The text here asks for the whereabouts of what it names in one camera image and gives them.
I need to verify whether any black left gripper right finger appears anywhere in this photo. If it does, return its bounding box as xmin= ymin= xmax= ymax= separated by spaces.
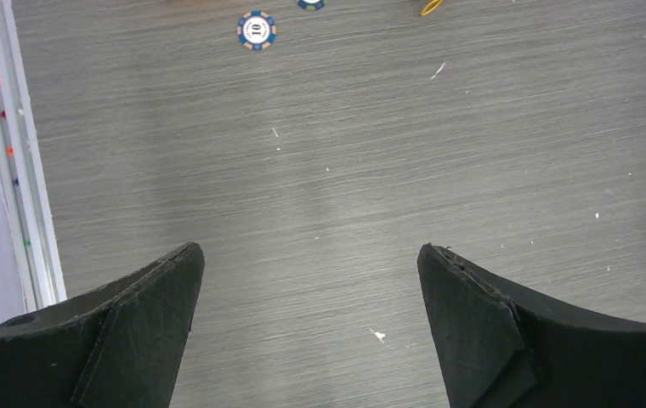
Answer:
xmin=417 ymin=244 xmax=646 ymax=407

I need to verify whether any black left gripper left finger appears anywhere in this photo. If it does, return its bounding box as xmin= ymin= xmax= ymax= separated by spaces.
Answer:
xmin=0 ymin=242 xmax=205 ymax=407

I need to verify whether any aluminium frame rail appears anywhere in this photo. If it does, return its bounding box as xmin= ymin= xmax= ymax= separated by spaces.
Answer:
xmin=0 ymin=1 xmax=67 ymax=312

